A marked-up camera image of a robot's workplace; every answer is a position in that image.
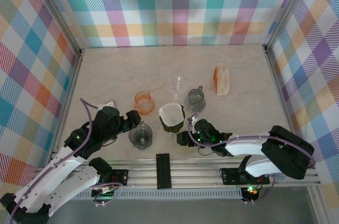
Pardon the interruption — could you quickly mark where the green transparent dripper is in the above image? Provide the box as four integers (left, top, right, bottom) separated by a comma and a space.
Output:
158, 103, 186, 140

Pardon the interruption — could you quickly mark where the grey transparent dripper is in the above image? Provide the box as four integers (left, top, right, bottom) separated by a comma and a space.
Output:
128, 120, 154, 151

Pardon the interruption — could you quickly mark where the orange transparent pitcher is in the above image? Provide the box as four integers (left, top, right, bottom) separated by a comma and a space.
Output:
134, 90, 156, 115

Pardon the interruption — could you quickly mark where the white paper coffee filter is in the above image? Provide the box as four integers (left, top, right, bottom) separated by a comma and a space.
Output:
158, 103, 185, 127

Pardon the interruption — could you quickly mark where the clear plastic dripper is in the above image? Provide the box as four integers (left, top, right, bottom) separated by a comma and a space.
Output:
166, 75, 189, 101

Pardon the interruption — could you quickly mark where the orange white filter box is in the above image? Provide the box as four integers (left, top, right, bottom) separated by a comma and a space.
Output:
213, 64, 230, 96

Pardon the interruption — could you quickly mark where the grey transparent pitcher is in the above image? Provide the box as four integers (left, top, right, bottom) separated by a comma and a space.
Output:
184, 85, 207, 113

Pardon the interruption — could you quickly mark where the green lit circuit board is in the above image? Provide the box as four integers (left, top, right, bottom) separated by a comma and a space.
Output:
91, 185, 117, 208

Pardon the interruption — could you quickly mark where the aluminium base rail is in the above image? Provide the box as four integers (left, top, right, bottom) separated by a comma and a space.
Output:
34, 158, 321, 191

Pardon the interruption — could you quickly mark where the black rail bracket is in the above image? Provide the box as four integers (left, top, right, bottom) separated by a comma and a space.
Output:
155, 153, 172, 190

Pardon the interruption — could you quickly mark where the aluminium table side rail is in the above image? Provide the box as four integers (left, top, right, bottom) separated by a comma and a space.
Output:
263, 45, 321, 172
50, 49, 85, 161

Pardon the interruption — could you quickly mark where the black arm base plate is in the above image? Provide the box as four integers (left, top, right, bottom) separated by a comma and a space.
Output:
220, 167, 271, 185
104, 168, 130, 187

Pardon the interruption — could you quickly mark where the grey slotted cable duct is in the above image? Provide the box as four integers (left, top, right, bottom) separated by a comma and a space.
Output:
79, 191, 244, 200

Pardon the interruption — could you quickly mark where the aluminium frame post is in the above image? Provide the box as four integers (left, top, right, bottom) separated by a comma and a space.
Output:
33, 0, 85, 58
263, 0, 315, 52

